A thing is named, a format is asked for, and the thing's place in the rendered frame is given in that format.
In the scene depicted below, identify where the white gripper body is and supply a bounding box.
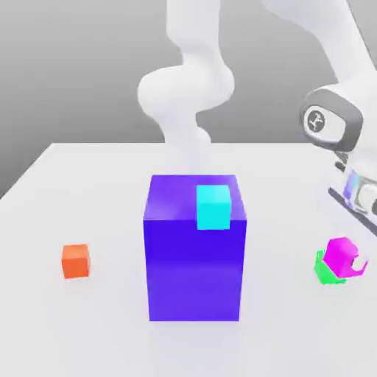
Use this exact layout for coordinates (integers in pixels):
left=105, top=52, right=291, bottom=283
left=325, top=186, right=377, bottom=251

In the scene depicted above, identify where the small magenta cube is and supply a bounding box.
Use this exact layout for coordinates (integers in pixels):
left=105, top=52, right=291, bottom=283
left=322, top=236, right=369, bottom=280

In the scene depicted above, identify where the small green cube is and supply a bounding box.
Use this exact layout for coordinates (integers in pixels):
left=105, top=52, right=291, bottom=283
left=313, top=249, right=348, bottom=286

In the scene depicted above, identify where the small cyan cube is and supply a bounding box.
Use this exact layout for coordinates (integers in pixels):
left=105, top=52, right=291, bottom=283
left=195, top=184, right=232, bottom=231

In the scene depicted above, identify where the small orange cube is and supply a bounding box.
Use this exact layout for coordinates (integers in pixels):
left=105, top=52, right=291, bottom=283
left=60, top=243, right=91, bottom=280

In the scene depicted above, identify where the large purple box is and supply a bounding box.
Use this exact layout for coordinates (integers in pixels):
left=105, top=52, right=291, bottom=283
left=142, top=174, right=248, bottom=323

